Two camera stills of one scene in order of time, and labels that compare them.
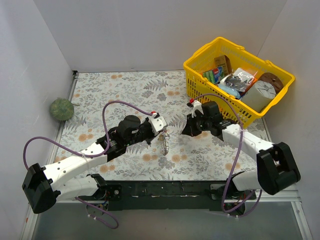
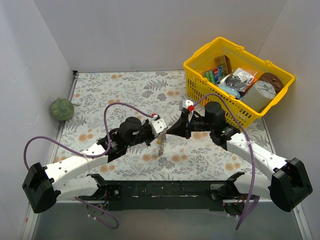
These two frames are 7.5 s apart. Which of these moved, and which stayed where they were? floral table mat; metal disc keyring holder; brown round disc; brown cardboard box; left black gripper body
Moved: metal disc keyring holder
Stayed: floral table mat; brown round disc; brown cardboard box; left black gripper body
